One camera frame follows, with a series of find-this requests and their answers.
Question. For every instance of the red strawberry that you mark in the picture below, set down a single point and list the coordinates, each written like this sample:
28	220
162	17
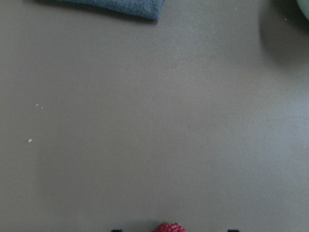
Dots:
169	227

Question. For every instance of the grey folded cloth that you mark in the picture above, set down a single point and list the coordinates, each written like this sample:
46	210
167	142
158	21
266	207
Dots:
147	9

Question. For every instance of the green small bowl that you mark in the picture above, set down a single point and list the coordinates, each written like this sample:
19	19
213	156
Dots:
304	7

